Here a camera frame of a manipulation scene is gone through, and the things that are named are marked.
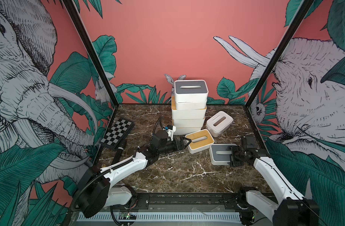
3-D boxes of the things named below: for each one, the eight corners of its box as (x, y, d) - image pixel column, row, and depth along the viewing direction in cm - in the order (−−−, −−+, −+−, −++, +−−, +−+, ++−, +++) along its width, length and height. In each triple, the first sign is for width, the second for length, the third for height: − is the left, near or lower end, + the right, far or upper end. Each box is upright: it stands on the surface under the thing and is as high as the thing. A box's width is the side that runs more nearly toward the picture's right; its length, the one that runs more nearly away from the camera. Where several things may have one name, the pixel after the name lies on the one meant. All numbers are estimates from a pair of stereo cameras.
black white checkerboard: (100, 144, 97) (98, 141, 95) (120, 119, 111) (119, 117, 109) (116, 150, 94) (115, 148, 92) (135, 124, 108) (134, 122, 106)
